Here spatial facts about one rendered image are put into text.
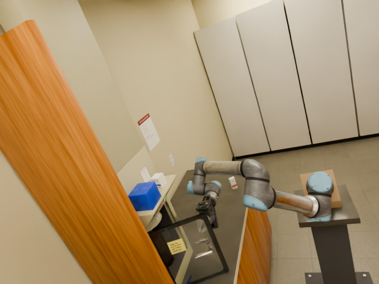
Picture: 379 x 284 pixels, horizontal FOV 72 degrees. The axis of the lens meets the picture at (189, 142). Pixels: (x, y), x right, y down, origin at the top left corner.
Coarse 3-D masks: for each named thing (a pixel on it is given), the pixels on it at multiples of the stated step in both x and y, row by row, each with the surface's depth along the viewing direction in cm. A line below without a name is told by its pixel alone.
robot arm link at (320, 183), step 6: (312, 174) 142; (318, 174) 140; (324, 174) 139; (312, 180) 140; (318, 180) 139; (324, 180) 138; (330, 180) 137; (312, 186) 139; (318, 186) 138; (324, 186) 137; (330, 186) 136; (312, 192) 140; (318, 192) 138; (324, 192) 137; (330, 192) 139
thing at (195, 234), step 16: (176, 224) 121; (192, 224) 122; (208, 224) 123; (160, 240) 123; (192, 240) 125; (208, 240) 126; (176, 256) 128; (192, 256) 128; (208, 256) 129; (176, 272) 131; (192, 272) 132; (208, 272) 133; (224, 272) 134
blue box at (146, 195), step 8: (144, 184) 121; (152, 184) 118; (136, 192) 116; (144, 192) 114; (152, 192) 117; (136, 200) 116; (144, 200) 114; (152, 200) 116; (136, 208) 118; (144, 208) 117; (152, 208) 115
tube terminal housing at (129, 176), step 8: (144, 152) 136; (136, 160) 129; (144, 160) 135; (128, 168) 122; (136, 168) 128; (152, 168) 140; (120, 176) 116; (128, 176) 121; (136, 176) 126; (128, 184) 120; (136, 184) 125; (128, 192) 119; (168, 200) 149; (160, 208) 140; (168, 208) 152
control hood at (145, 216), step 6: (168, 180) 136; (174, 180) 139; (168, 186) 130; (162, 192) 127; (162, 198) 123; (150, 210) 116; (156, 210) 117; (144, 216) 115; (150, 216) 114; (144, 222) 116
